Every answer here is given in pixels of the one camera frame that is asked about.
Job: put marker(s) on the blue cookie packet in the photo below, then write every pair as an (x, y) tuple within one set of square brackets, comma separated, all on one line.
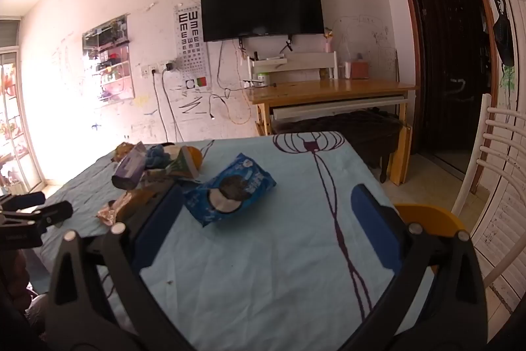
[(230, 190)]

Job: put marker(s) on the white desk shelf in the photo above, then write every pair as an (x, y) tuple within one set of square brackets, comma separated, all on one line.
[(296, 61)]

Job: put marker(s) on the blue fuzzy cloth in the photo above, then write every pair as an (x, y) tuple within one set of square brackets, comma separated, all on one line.
[(158, 155)]

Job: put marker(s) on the wooden desk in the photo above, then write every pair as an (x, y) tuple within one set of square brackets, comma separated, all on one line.
[(328, 88)]

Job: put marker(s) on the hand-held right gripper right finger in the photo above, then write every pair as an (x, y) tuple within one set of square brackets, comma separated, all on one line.
[(374, 227)]

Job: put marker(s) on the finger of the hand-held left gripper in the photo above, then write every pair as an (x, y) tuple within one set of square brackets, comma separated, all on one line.
[(18, 201), (55, 213)]

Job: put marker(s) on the pink tissue box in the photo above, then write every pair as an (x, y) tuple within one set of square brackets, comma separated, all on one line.
[(356, 69)]

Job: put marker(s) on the green white carton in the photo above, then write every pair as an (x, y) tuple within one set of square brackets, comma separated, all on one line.
[(181, 166)]

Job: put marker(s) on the wall mirror shelf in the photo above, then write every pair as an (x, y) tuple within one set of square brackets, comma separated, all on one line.
[(109, 59)]

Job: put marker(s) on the white louvred door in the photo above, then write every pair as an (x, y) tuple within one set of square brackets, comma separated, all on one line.
[(509, 211)]

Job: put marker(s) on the white slatted chair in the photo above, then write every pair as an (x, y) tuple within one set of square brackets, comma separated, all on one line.
[(476, 153)]

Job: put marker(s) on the person's left forearm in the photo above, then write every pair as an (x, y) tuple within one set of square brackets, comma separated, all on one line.
[(16, 285)]

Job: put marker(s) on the glass balcony door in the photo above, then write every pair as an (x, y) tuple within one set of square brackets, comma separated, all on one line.
[(12, 120)]

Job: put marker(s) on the eye chart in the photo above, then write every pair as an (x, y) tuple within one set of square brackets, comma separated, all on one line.
[(191, 42)]

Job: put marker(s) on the black hanging bag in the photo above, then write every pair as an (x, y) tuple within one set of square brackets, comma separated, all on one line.
[(503, 34)]

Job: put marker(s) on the brown bun packet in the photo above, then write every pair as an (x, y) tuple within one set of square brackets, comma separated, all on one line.
[(122, 151)]

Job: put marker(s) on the black wall television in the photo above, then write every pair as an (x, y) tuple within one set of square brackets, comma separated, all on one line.
[(263, 5)]

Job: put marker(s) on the light blue printed tablecloth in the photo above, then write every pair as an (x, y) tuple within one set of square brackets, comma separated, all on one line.
[(267, 273)]

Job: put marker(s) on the purple snack packet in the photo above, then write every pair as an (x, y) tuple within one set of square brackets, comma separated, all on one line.
[(129, 166)]

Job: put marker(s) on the dark entrance door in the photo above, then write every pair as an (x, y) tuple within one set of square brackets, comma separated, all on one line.
[(448, 46)]

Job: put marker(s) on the dark brown cloth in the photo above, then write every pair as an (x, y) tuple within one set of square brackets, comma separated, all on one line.
[(349, 129)]

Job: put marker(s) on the yellow plastic bin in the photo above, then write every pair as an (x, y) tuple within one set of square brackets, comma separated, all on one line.
[(431, 217)]

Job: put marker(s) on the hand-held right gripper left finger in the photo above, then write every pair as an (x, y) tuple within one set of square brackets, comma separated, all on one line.
[(158, 227)]

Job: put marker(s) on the white wall outlet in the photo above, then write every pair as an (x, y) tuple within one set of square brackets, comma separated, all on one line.
[(150, 69)]

